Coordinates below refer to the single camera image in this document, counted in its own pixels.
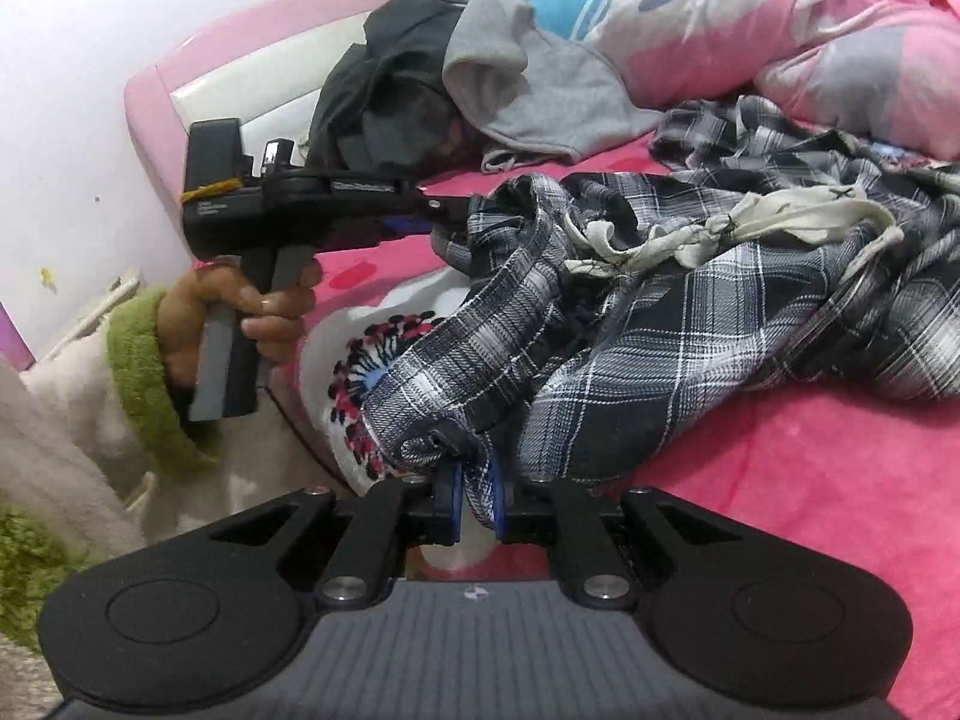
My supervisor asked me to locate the pink floral quilt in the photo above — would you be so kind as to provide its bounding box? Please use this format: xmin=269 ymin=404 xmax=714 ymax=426
xmin=586 ymin=0 xmax=958 ymax=161

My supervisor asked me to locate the grey hoodie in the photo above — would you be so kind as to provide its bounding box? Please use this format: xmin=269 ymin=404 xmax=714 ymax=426
xmin=441 ymin=0 xmax=662 ymax=174

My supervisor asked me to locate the person's left hand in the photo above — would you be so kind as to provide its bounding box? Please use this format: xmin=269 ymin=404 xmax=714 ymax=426
xmin=156 ymin=257 xmax=324 ymax=392

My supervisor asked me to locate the black white plaid shirt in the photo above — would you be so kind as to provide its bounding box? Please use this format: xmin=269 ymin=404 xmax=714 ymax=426
xmin=361 ymin=96 xmax=958 ymax=527

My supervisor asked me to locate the dark grey garment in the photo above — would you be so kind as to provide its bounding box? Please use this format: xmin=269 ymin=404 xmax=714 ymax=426
xmin=306 ymin=0 xmax=482 ymax=181

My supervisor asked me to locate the pink floral bed sheet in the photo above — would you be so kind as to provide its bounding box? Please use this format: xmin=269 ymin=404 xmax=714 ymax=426
xmin=265 ymin=130 xmax=960 ymax=720

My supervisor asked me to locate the pink padded headboard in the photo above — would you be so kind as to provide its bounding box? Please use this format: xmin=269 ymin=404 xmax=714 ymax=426
xmin=124 ymin=0 xmax=389 ymax=232

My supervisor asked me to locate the left fleece sleeve green cuff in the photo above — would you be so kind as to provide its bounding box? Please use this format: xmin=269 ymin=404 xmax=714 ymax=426
xmin=0 ymin=286 xmax=317 ymax=653

